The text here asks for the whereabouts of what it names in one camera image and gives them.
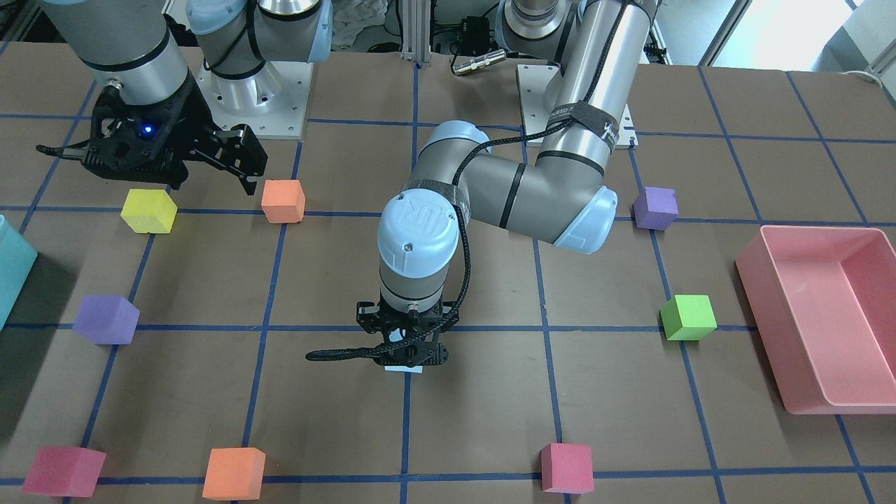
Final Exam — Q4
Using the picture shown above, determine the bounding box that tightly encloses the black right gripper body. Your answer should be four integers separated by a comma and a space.
78, 73, 225, 189

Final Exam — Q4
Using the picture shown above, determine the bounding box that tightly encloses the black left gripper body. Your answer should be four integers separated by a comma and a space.
356, 300, 460, 368

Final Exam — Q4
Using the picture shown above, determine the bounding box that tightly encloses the light blue foam block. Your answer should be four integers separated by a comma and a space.
384, 365, 424, 374

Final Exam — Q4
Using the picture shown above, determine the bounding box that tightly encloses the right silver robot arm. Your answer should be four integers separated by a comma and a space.
36, 1, 333, 195

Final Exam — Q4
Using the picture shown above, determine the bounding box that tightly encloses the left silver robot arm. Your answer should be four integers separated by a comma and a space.
307, 1, 658, 368

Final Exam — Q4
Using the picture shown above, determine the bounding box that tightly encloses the yellow foam block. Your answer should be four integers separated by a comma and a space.
120, 188, 177, 234

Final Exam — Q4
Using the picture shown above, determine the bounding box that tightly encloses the orange foam block near base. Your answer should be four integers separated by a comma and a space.
260, 179, 305, 224

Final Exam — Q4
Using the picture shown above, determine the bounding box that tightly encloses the teal plastic tray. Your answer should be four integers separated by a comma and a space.
1, 215, 38, 329

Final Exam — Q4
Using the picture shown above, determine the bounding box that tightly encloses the purple foam block far end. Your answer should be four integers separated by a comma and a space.
73, 295, 140, 345

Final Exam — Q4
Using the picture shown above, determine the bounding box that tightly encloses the pink foam block near base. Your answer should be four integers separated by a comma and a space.
540, 442, 595, 495

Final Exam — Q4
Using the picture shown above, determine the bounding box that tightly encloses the orange foam block far side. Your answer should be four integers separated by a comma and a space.
202, 447, 266, 501

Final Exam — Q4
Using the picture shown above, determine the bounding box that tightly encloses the purple foam block near tray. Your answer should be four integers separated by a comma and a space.
633, 186, 679, 232

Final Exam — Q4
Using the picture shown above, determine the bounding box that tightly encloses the green foam block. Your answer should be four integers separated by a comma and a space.
659, 294, 718, 341

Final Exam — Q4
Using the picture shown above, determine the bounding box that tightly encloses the pink foam block far side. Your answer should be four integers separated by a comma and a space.
20, 446, 106, 498

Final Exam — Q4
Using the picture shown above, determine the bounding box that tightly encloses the pink plastic tray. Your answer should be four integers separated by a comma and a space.
736, 225, 895, 414

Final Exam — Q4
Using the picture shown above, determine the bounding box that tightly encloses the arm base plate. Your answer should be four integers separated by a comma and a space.
517, 64, 639, 149
196, 62, 314, 141

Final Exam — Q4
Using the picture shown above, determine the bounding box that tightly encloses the aluminium frame post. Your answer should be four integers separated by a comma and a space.
395, 0, 433, 68

